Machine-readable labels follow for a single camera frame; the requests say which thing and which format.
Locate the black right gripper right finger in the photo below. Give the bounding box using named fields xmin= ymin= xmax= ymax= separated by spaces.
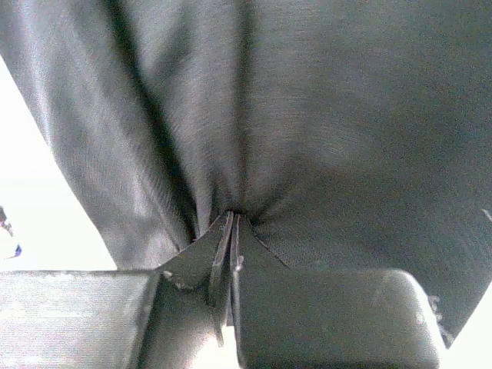
xmin=230 ymin=215 xmax=440 ymax=368

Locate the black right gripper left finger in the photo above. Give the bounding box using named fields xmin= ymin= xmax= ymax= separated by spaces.
xmin=1 ymin=212 xmax=234 ymax=368

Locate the black t shirt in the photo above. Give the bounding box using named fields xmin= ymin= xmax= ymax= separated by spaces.
xmin=1 ymin=1 xmax=491 ymax=335

